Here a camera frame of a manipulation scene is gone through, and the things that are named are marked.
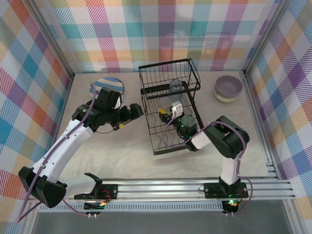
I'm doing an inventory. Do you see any clear glass cup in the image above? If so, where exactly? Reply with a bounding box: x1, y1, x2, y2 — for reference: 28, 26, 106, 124
159, 97, 176, 113

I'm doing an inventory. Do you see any black wire dish rack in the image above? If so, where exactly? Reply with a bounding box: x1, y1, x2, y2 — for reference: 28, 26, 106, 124
138, 58, 205, 157

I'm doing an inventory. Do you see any blue glass cup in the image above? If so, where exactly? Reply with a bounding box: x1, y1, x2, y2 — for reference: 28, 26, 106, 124
169, 78, 183, 101

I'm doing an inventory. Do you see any blue white striped plate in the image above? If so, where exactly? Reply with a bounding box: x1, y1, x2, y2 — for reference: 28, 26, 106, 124
89, 76, 125, 100

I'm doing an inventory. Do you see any pale green bowl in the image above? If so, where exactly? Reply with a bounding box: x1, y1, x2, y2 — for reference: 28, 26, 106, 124
214, 88, 241, 103

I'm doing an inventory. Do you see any purple bowl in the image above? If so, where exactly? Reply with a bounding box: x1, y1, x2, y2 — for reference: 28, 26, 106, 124
214, 75, 243, 97

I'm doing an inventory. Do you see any left controller board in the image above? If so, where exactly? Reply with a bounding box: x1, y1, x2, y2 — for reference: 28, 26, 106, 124
83, 200, 107, 212

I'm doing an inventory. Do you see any controller board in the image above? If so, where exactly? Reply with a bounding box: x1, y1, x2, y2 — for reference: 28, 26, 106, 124
221, 199, 242, 215
83, 200, 107, 212

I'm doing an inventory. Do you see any right controller board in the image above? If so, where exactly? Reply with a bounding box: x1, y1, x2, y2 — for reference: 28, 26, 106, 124
221, 199, 242, 215

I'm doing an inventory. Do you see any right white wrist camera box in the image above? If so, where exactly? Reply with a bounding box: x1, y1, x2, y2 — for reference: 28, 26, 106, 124
169, 101, 184, 119

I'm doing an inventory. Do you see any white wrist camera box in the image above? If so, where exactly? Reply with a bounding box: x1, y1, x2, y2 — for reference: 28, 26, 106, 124
169, 101, 184, 119
113, 94, 123, 111

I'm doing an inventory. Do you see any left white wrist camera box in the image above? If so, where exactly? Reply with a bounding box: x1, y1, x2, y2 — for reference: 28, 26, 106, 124
113, 94, 123, 111

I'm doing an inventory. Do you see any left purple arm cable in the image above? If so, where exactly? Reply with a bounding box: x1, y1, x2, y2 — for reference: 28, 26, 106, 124
14, 82, 98, 224

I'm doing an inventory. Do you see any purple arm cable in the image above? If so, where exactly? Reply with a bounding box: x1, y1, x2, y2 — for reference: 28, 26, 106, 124
14, 82, 98, 224
162, 112, 254, 216

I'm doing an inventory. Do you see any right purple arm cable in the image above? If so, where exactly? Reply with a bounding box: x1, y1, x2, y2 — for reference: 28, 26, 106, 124
162, 112, 254, 216

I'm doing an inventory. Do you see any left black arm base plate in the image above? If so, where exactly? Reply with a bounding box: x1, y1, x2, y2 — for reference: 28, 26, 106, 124
74, 183, 119, 201

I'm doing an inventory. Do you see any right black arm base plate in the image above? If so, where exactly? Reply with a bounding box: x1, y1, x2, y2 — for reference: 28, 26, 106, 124
203, 181, 250, 199

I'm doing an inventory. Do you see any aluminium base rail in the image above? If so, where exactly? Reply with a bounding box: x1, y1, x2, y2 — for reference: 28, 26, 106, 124
26, 178, 297, 203

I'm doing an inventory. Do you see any white slotted cable duct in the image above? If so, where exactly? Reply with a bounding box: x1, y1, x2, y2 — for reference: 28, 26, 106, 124
38, 203, 224, 213

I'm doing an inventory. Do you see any left aluminium frame post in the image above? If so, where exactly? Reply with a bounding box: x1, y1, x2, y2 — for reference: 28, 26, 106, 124
25, 0, 75, 78

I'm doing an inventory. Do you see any aluminium frame post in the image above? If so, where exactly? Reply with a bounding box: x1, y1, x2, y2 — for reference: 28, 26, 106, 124
25, 0, 75, 78
243, 0, 292, 76

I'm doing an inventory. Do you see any right aluminium frame post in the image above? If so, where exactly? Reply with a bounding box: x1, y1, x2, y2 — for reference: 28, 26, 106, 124
243, 0, 292, 76

